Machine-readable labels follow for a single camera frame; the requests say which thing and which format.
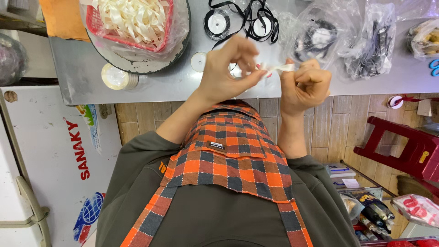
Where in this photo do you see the orange paper sheet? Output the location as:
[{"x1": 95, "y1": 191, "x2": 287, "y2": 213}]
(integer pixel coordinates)
[{"x1": 38, "y1": 0, "x2": 90, "y2": 42}]

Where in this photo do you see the red ribbon spool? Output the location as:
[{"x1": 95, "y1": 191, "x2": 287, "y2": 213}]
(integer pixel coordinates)
[{"x1": 387, "y1": 94, "x2": 431, "y2": 110}]

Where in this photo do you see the red and white packet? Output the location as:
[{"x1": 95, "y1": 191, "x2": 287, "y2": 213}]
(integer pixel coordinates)
[{"x1": 391, "y1": 193, "x2": 439, "y2": 228}]

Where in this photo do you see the dark red plastic stool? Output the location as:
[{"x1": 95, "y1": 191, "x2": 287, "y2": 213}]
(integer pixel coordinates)
[{"x1": 353, "y1": 115, "x2": 439, "y2": 198}]

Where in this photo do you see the round metal tray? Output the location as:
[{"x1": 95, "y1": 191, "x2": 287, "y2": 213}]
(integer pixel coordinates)
[{"x1": 84, "y1": 0, "x2": 191, "y2": 75}]

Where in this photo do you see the olive green shirt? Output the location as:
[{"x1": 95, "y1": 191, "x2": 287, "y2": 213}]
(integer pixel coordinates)
[{"x1": 95, "y1": 131, "x2": 361, "y2": 247}]

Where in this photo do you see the orange plaid apron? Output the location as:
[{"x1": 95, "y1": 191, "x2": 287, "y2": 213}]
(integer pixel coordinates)
[{"x1": 120, "y1": 99, "x2": 314, "y2": 247}]

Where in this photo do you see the clear bag around basket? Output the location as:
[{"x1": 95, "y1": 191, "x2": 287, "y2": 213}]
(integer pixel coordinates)
[{"x1": 79, "y1": 0, "x2": 190, "y2": 63}]

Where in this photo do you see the clear tape roll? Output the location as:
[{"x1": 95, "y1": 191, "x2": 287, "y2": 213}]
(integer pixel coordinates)
[{"x1": 101, "y1": 63, "x2": 140, "y2": 91}]

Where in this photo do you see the person's left hand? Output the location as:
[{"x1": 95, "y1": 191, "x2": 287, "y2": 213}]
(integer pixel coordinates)
[{"x1": 198, "y1": 34, "x2": 268, "y2": 105}]

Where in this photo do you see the cream ribbon piece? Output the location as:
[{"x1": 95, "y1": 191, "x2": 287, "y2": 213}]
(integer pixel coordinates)
[{"x1": 259, "y1": 62, "x2": 296, "y2": 78}]

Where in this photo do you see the loose black ribbon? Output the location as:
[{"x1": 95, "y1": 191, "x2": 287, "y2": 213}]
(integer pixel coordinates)
[{"x1": 208, "y1": 0, "x2": 280, "y2": 52}]

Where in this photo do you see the person's right hand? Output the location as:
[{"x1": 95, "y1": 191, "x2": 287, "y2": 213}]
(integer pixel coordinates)
[{"x1": 279, "y1": 58, "x2": 333, "y2": 118}]

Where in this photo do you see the black ribbon spool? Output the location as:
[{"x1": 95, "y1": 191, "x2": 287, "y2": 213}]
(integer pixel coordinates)
[
  {"x1": 250, "y1": 15, "x2": 276, "y2": 39},
  {"x1": 204, "y1": 9, "x2": 232, "y2": 40}
]

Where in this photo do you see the heap of cream ribbon strips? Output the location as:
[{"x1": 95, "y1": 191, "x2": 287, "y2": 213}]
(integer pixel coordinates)
[{"x1": 88, "y1": 0, "x2": 169, "y2": 48}]

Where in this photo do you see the clear bag of black ribbon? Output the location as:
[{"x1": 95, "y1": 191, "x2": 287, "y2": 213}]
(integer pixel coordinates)
[
  {"x1": 278, "y1": 0, "x2": 363, "y2": 71},
  {"x1": 338, "y1": 3, "x2": 397, "y2": 80}
]

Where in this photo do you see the clear bag of yellow items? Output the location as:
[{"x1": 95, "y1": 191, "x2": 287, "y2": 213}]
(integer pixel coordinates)
[{"x1": 407, "y1": 19, "x2": 439, "y2": 62}]

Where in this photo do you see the dark plastic bag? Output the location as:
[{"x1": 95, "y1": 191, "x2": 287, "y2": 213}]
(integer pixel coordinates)
[{"x1": 0, "y1": 32, "x2": 29, "y2": 87}]

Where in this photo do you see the glass shelf with goods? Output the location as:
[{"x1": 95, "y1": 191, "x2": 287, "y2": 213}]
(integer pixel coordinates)
[{"x1": 325, "y1": 159, "x2": 439, "y2": 247}]

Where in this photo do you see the white chest freezer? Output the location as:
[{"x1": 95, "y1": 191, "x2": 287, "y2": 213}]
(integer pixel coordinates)
[{"x1": 0, "y1": 85, "x2": 123, "y2": 247}]

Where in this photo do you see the red plastic basket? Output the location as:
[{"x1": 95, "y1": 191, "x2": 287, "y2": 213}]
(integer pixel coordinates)
[{"x1": 85, "y1": 0, "x2": 174, "y2": 53}]

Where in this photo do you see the empty clear plastic bag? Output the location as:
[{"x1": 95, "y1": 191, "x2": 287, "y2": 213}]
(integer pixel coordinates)
[{"x1": 364, "y1": 0, "x2": 439, "y2": 22}]

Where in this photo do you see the small white ribbon spool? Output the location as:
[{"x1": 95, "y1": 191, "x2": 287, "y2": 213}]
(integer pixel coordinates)
[{"x1": 190, "y1": 51, "x2": 208, "y2": 73}]

